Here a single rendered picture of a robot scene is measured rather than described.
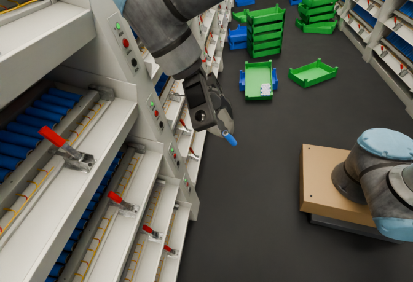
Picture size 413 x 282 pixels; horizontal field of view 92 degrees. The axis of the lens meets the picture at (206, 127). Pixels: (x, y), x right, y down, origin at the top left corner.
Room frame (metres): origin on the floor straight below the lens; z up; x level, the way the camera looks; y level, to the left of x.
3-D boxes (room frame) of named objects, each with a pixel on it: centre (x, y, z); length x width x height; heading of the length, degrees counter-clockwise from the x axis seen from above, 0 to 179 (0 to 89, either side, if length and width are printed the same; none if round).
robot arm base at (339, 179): (0.35, -0.57, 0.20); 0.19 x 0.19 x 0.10
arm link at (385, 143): (0.34, -0.57, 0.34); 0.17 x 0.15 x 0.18; 159
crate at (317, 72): (1.35, -0.94, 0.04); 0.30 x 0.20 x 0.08; 102
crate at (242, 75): (1.42, -0.51, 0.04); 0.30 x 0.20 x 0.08; 73
